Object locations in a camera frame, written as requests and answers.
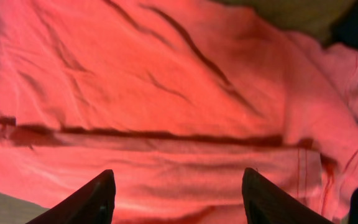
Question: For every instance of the red printed t-shirt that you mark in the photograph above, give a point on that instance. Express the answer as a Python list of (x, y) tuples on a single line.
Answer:
[(178, 98)]

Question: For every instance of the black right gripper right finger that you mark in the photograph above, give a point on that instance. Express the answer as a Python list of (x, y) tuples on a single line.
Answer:
[(265, 203)]

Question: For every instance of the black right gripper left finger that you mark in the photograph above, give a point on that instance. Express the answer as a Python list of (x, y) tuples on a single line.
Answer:
[(93, 203)]

